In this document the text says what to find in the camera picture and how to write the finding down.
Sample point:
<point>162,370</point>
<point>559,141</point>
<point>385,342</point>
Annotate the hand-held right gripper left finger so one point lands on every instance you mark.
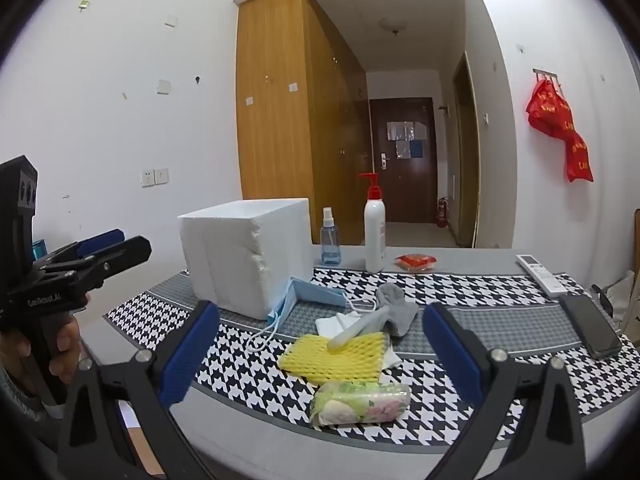
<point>187,355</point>

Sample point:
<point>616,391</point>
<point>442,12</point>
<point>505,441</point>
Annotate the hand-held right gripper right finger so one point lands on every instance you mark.
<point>452,345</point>

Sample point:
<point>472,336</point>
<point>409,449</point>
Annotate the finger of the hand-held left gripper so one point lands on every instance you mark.
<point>125,257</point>
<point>102,240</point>

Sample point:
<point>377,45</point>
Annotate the grey sock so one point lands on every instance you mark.
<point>400,310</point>

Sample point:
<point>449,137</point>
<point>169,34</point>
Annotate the white foam box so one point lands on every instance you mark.
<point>225,260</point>

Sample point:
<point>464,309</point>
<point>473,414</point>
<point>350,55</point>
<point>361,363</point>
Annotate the white soft tube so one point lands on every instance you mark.
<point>350,335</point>

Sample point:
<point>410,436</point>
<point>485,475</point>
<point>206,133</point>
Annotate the floral tissue pack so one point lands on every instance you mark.
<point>360,402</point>

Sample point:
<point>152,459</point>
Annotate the yellow foam fruit net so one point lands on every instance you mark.
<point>340,365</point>

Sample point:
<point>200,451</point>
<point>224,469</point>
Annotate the white tissue sheet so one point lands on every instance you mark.
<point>332,324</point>

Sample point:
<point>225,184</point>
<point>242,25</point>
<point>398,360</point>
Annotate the blue face mask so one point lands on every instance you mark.
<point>310,292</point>

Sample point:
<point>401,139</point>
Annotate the person's left forearm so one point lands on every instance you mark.
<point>25,410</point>

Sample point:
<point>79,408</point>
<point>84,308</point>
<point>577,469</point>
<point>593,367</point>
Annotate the person's left hand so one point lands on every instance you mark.
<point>67,350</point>

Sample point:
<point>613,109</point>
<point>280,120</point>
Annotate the houndstooth tablecloth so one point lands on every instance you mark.
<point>475,285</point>

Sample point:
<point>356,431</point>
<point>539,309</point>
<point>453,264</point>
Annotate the red snack packet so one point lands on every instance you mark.
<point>415,261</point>

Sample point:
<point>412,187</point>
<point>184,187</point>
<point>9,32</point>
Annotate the white remote control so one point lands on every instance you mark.
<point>542,274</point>

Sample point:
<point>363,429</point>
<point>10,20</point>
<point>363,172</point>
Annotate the red fire extinguisher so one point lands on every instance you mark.
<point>442,212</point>

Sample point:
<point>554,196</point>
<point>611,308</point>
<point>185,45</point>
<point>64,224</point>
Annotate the white lotion pump bottle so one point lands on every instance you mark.
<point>375,235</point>

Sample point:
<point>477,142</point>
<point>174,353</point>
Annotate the black smartphone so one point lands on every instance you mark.
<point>590,325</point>

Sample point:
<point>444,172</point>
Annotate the blue spray bottle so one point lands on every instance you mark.
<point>330,247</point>

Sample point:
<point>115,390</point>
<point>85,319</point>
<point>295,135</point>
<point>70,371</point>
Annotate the dark brown door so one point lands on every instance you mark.
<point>400,185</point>

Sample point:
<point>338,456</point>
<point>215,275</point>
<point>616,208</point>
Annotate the pale plastic bag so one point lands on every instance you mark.
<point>625,300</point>

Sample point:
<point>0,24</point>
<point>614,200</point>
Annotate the wooden side door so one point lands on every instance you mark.
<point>467,160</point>

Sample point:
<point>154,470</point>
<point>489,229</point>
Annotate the wooden wardrobe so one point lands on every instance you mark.
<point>270,135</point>

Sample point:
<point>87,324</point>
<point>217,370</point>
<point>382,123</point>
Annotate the blue paper notice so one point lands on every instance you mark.
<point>416,149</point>

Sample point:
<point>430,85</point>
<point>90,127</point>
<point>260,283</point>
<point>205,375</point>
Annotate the white paper notice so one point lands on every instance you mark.
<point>405,130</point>

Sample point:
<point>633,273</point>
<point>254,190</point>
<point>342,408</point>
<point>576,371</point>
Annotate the red plastic bag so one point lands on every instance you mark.
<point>579,160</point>
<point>550,110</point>

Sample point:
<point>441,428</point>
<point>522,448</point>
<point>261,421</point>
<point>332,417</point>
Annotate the ceiling lamp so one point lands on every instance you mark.
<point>394,25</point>

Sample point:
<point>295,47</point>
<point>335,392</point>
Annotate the white wall socket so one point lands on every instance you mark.
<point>147,178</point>

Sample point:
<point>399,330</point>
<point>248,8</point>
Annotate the white wall switch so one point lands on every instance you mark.
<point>161,176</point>

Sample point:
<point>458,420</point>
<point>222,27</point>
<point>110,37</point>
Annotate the white wall box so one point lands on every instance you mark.
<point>171,21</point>
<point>164,86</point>

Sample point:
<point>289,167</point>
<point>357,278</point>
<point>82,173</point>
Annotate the metal wall hook rack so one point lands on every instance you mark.
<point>546,73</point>

